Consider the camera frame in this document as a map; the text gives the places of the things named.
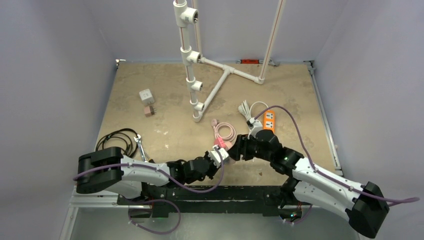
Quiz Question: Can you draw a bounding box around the pink round socket base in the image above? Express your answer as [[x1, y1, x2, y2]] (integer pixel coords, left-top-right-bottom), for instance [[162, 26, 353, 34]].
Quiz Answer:
[[226, 157, 236, 165]]

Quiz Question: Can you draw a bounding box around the white PVC pipe frame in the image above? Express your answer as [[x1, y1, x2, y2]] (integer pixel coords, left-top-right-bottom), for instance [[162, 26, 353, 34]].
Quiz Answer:
[[172, 0, 286, 123]]

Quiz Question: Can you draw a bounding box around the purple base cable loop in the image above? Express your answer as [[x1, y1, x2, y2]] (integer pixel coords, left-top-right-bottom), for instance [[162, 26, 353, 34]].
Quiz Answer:
[[127, 198, 182, 235]]

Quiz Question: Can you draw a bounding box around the black coiled cable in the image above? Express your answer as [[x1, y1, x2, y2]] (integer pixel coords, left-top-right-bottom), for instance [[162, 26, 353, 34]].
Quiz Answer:
[[95, 128, 140, 159]]

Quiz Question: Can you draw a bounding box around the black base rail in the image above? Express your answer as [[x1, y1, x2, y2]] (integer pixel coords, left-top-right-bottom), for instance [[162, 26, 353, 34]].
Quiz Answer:
[[117, 185, 307, 222]]

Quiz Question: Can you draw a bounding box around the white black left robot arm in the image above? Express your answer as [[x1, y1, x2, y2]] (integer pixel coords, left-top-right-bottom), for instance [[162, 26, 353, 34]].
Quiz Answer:
[[73, 145, 229, 205]]

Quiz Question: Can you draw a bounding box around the pink power cord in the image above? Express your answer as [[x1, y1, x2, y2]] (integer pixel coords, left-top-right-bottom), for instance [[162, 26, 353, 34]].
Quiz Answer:
[[210, 119, 237, 141]]

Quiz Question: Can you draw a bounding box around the silver open-end wrench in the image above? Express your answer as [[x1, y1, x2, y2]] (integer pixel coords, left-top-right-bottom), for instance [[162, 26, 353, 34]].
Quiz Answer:
[[134, 134, 149, 162]]

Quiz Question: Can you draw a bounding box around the white cube socket adapter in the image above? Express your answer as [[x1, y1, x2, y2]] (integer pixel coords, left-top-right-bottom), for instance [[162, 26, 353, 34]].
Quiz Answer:
[[139, 88, 156, 106]]

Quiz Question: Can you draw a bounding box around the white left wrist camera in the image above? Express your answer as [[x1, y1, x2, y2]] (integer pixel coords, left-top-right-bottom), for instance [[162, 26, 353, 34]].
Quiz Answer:
[[207, 148, 230, 168]]

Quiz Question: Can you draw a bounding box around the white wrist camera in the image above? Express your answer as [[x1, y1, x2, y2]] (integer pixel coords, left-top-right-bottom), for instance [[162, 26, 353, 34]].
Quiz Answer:
[[246, 117, 263, 139], [207, 148, 230, 168]]

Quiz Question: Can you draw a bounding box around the orange power strip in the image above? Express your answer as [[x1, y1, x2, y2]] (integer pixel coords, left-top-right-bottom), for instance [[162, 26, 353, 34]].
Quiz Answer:
[[263, 109, 276, 133]]

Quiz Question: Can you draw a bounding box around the white power cord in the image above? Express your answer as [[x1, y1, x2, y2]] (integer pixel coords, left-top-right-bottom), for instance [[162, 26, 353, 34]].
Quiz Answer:
[[237, 99, 271, 122]]

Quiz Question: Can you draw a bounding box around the brown pink plug adapter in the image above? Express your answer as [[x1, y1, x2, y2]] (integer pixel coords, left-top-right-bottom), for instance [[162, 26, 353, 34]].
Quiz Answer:
[[143, 105, 156, 117]]

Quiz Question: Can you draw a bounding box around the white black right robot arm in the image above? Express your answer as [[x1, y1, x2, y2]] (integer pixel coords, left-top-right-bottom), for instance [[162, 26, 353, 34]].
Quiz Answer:
[[228, 130, 390, 239]]

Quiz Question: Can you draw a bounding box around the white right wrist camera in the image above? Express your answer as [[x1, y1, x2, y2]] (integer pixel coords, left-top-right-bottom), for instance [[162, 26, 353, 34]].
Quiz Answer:
[[246, 117, 263, 139]]

